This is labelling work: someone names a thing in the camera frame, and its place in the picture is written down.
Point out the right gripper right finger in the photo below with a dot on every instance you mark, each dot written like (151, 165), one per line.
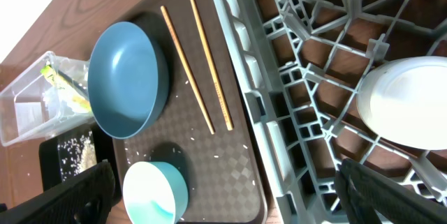
(365, 194)

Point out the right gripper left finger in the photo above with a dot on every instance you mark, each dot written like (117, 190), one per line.
(84, 198)

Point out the light blue bowl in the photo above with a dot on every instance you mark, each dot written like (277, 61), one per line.
(154, 193)

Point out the yellow snack wrapper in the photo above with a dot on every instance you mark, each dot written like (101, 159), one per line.
(70, 91)

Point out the white cup pink inside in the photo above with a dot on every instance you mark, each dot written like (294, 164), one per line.
(404, 101)

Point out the white napkin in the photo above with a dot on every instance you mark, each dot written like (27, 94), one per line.
(56, 103)

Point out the grey dishwasher rack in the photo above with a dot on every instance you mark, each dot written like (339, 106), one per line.
(300, 64)

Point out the pile of rice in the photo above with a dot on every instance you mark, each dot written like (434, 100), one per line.
(76, 153)

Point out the black rectangular tray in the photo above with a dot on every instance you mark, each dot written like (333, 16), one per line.
(49, 161)

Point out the clear plastic bin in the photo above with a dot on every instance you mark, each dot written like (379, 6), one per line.
(23, 115)

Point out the blue plate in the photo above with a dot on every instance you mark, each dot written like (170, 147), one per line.
(128, 80)

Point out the brown serving tray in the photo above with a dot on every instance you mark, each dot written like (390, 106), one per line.
(220, 170)

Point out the left wooden chopstick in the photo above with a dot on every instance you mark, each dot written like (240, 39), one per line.
(187, 69)

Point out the wooden chopstick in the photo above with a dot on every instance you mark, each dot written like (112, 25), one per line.
(212, 68)
(187, 69)

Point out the right wooden chopstick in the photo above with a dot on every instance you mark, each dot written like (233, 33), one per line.
(212, 68)

